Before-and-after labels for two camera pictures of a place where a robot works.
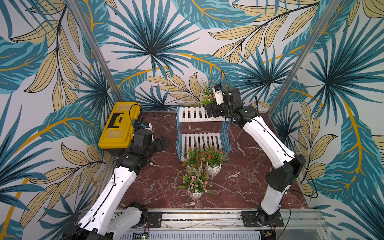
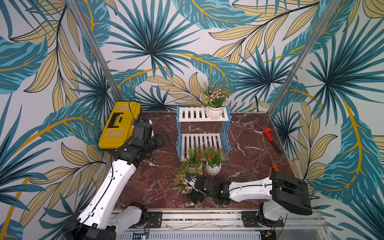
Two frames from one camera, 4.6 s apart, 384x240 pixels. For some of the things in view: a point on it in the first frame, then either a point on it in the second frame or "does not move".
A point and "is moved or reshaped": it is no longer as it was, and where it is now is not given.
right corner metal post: x=303 y=56 does not move
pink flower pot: x=196 y=182 is moved or reshaped
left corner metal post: x=76 y=6 does not move
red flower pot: x=214 y=157 does not move
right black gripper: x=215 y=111 → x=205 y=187
